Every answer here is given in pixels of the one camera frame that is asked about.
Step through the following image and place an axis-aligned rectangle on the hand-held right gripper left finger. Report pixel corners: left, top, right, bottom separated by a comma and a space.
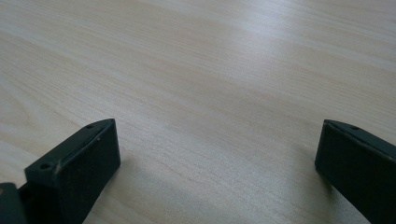
18, 118, 121, 224

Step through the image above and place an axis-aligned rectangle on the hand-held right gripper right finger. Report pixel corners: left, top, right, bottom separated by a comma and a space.
315, 119, 396, 224

